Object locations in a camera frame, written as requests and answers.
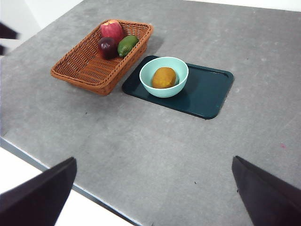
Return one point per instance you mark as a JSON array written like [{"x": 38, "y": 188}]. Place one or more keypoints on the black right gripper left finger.
[{"x": 35, "y": 202}]

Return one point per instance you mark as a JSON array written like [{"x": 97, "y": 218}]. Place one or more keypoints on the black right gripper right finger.
[{"x": 270, "y": 200}]

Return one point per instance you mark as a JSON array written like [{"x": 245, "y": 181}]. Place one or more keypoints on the teal ribbed bowl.
[{"x": 162, "y": 91}]

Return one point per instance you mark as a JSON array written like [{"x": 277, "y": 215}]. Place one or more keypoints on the dark rectangular tray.
[{"x": 204, "y": 94}]

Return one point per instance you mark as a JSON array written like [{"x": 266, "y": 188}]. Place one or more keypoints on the brown wicker basket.
[{"x": 82, "y": 68}]

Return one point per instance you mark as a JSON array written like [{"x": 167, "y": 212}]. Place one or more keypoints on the dark red plum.
[{"x": 107, "y": 48}]

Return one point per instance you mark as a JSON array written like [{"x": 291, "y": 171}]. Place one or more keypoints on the green lime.
[{"x": 127, "y": 46}]

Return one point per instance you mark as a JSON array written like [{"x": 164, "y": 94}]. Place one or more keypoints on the red apple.
[{"x": 111, "y": 30}]

